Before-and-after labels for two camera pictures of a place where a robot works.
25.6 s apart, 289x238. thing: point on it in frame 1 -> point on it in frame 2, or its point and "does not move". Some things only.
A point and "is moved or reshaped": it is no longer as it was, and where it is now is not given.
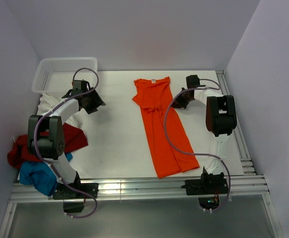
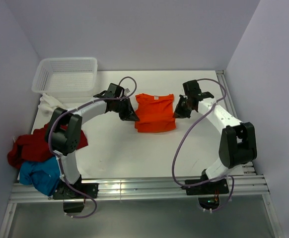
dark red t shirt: x=20 y=151 does not move
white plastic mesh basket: x=54 y=76 does not move
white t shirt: x=46 y=102 does not move
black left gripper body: x=93 y=100 -> x=123 y=108
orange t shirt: x=152 y=95 is moved or reshaped
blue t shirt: x=40 y=175 does not move
